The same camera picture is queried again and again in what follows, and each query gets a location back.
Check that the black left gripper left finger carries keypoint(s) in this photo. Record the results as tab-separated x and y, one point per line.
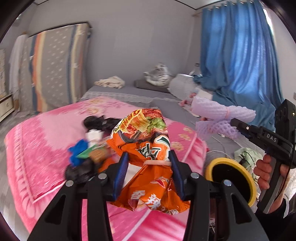
62	219

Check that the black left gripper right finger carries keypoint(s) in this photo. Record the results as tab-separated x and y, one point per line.
217	210

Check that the black plastic trash bag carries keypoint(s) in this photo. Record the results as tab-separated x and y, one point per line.
88	168

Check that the green noodle packet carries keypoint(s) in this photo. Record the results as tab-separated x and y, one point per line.
96	153

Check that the orange instant noodle wrapper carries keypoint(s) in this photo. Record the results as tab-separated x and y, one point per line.
143	134

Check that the person's right hand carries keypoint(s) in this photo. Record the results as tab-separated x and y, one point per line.
263	170

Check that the yellow black polishing disc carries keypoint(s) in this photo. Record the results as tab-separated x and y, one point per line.
221	169

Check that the purple foam net bundle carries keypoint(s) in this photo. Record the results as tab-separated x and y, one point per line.
218	117

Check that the blue crumpled cloth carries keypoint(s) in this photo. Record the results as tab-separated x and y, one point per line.
75	150

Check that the blue curtain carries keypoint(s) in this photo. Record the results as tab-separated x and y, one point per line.
238	59

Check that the white tissue bundle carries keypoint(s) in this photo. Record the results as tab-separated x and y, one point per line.
93	137

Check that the baby doll in package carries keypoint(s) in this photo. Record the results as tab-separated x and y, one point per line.
188	101

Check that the light grey cushion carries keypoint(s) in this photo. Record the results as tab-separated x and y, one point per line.
182	86

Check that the white drawer cabinet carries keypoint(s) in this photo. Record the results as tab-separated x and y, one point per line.
6	106

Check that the striped plush cat toy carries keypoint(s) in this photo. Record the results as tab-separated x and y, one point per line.
159	76

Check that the grey pillow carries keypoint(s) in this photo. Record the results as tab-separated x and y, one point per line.
142	84

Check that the beige crumpled cloth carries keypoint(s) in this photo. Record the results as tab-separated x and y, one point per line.
111	82

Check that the striped upright mattress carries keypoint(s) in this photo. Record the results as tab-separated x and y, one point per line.
52	71

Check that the white hanging garment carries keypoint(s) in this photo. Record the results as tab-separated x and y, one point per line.
15	64

